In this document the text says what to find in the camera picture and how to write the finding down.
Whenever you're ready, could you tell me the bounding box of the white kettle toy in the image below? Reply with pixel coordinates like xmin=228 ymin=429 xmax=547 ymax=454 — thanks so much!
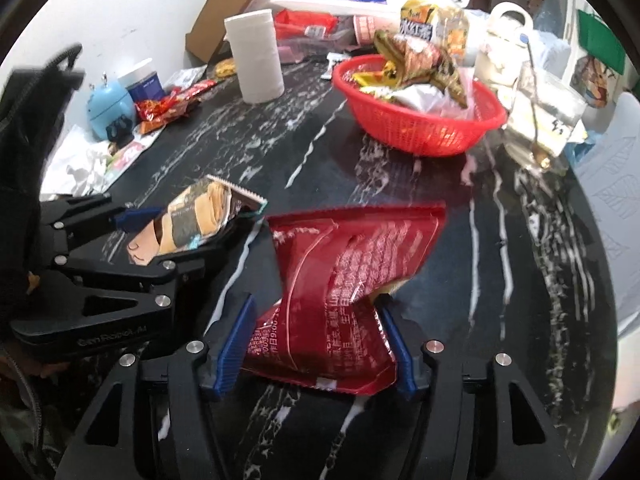
xmin=474 ymin=1 xmax=534 ymax=87

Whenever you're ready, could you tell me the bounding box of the white tissue paper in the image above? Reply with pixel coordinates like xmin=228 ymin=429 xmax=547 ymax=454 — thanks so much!
xmin=40 ymin=125 xmax=111 ymax=200

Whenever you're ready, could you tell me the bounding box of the iced tea bottle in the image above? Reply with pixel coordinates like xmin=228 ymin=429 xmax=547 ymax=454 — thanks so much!
xmin=399 ymin=0 xmax=470 ymax=66

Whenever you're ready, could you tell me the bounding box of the blue white cup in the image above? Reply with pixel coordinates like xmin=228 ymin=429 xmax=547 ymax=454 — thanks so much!
xmin=117 ymin=58 xmax=166 ymax=103

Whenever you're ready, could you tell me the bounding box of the green crepe snack bag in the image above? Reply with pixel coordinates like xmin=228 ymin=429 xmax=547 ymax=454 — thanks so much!
xmin=374 ymin=29 xmax=468 ymax=110

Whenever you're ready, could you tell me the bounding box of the green bag left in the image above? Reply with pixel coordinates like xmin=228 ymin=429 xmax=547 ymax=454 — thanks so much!
xmin=577 ymin=10 xmax=626 ymax=75

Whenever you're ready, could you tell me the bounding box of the blue deer humidifier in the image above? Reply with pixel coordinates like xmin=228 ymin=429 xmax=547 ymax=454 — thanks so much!
xmin=86 ymin=74 xmax=137 ymax=141

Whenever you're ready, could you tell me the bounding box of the pink white flat packet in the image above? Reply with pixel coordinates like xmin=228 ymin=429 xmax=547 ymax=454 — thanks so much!
xmin=100 ymin=127 xmax=165 ymax=192

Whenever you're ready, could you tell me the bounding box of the black clip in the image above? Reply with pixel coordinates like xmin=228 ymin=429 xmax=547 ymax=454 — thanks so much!
xmin=105 ymin=115 xmax=134 ymax=143

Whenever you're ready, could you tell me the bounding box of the yellow noodle snack bag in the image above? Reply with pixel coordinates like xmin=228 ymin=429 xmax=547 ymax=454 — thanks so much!
xmin=214 ymin=58 xmax=236 ymax=80

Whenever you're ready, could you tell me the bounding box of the red plastic basket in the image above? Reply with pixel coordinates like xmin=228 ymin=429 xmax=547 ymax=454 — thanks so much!
xmin=332 ymin=54 xmax=506 ymax=157

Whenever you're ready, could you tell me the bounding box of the clear tray red packet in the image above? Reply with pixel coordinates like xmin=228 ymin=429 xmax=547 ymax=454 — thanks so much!
xmin=273 ymin=10 xmax=356 ymax=64

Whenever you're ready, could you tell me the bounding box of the silver white peanut snack bag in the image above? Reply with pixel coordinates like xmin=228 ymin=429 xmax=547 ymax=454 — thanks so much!
xmin=359 ymin=84 xmax=447 ymax=113

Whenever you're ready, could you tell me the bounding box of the pink cup noodle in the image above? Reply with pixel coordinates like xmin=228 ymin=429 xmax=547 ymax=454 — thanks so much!
xmin=352 ymin=15 xmax=399 ymax=47

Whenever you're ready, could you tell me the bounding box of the brown biscuit packet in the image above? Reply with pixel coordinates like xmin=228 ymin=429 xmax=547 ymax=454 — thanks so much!
xmin=127 ymin=174 xmax=268 ymax=266

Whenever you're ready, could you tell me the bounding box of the brown cardboard box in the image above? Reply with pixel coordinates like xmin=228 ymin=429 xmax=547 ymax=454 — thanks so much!
xmin=184 ymin=0 xmax=306 ymax=65

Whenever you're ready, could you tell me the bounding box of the glass cup with spoon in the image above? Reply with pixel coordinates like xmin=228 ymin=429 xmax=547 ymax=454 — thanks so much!
xmin=506 ymin=34 xmax=588 ymax=172

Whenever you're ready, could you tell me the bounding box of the white paper towel roll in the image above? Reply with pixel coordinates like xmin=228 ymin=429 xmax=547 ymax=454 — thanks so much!
xmin=224 ymin=9 xmax=284 ymax=104

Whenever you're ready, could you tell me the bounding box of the yellow snack packet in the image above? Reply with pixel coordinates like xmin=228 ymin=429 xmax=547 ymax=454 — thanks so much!
xmin=352 ymin=61 xmax=397 ymax=88

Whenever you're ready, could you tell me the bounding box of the red snack packets pile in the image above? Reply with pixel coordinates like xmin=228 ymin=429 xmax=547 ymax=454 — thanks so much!
xmin=134 ymin=79 xmax=217 ymax=136

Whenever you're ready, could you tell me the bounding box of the grey leaf pattern chair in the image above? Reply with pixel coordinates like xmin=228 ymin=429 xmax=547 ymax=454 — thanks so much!
xmin=575 ymin=92 xmax=640 ymax=337

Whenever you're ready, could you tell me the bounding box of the dark red snack bag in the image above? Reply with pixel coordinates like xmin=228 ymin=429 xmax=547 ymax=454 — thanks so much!
xmin=243 ymin=203 xmax=446 ymax=396

